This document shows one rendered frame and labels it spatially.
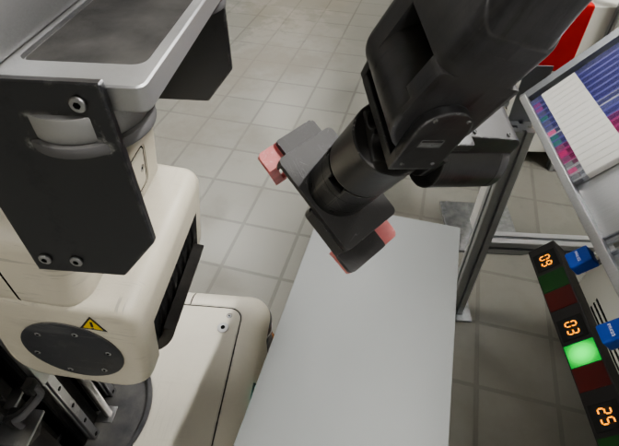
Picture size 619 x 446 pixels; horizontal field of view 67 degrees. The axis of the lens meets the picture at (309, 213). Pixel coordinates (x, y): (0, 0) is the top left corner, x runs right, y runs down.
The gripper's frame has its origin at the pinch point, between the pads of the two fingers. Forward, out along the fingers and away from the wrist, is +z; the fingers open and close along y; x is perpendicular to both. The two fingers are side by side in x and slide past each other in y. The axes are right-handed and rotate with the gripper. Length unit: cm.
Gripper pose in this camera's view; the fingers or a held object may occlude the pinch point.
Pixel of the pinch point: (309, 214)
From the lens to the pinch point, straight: 50.3
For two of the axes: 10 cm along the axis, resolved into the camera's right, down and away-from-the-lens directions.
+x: -7.4, 5.5, -4.0
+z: -2.9, 2.7, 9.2
